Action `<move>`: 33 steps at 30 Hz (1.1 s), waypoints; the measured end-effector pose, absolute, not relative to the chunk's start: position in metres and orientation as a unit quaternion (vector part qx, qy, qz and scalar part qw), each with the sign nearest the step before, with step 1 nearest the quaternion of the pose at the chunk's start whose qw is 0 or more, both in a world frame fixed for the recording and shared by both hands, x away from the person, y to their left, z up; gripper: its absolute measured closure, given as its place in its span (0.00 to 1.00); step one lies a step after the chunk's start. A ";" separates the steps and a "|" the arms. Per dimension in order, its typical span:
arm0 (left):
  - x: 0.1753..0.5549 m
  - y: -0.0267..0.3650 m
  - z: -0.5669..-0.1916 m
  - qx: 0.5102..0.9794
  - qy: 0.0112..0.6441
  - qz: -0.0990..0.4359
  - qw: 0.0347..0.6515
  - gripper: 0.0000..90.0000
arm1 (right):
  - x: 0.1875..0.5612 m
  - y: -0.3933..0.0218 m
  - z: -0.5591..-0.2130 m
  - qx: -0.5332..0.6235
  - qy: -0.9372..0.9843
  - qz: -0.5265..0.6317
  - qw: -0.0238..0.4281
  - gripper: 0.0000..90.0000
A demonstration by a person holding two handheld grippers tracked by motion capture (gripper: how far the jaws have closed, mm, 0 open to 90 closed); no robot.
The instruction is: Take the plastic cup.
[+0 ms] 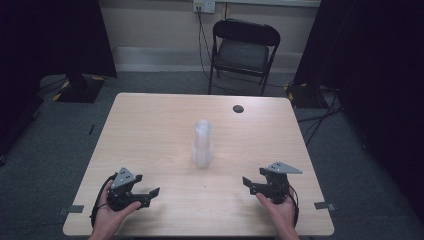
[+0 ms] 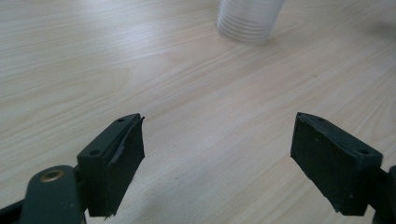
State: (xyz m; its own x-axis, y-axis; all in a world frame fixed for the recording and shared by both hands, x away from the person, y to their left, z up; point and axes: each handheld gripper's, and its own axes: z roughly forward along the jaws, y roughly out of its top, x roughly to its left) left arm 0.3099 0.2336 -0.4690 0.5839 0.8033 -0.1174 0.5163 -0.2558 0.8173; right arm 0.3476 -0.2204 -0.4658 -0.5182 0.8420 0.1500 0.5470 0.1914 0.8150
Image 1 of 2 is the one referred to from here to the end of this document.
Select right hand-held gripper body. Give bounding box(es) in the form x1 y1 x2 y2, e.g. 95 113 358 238
265 161 303 205

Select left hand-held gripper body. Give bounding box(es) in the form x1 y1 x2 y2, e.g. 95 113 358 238
106 166 144 213

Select stack of clear plastic cups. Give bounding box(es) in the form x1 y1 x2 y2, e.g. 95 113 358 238
191 119 215 169

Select person's left hand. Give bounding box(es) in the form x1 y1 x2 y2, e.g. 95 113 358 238
91 181 142 236

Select person's right hand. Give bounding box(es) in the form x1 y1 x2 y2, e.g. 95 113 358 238
255 192 298 233

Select grey tape strip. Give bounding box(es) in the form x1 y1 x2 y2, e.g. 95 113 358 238
58 204 85 216
313 201 337 212

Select black stand base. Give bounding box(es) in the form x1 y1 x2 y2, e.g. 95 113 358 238
52 73 107 104
285 82 331 110

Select black folding chair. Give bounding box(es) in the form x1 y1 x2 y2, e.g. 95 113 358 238
207 18 282 97

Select black curtain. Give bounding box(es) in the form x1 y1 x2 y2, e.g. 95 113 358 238
292 0 424 214
0 0 118 158

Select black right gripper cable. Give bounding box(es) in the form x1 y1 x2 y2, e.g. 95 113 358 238
287 184 301 228

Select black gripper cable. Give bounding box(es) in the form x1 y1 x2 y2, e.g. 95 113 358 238
287 184 301 228
89 172 118 228

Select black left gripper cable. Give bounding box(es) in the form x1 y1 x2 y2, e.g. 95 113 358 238
89 172 118 228

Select black floor cables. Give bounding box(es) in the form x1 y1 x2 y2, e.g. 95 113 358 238
296 87 345 148

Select white wall socket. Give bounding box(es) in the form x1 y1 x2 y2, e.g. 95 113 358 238
192 0 217 15

